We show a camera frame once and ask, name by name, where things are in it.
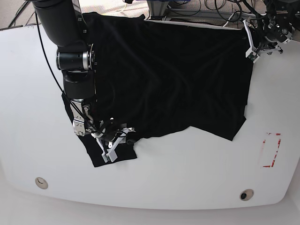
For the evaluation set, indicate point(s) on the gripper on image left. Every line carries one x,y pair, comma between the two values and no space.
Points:
108,140

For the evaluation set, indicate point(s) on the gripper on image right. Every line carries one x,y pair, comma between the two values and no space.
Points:
262,47

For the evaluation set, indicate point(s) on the black t-shirt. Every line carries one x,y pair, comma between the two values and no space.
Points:
162,78

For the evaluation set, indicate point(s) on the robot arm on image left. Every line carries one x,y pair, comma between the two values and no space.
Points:
65,26

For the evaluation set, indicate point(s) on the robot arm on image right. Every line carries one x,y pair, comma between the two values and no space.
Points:
267,32

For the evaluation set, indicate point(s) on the white table grommet left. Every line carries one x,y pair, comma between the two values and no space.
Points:
41,183

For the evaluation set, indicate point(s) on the red tape rectangle marking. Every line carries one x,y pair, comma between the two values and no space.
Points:
270,148

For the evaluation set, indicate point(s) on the table grommet hole right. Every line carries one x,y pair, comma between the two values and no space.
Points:
246,194

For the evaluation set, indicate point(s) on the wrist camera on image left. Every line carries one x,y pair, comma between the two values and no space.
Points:
109,157

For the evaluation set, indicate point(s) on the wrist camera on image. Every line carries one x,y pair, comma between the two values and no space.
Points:
253,56
109,157

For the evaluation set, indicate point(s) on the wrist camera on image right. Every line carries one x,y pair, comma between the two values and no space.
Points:
253,56

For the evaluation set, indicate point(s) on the aluminium frame rail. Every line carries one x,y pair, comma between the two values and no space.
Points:
219,14

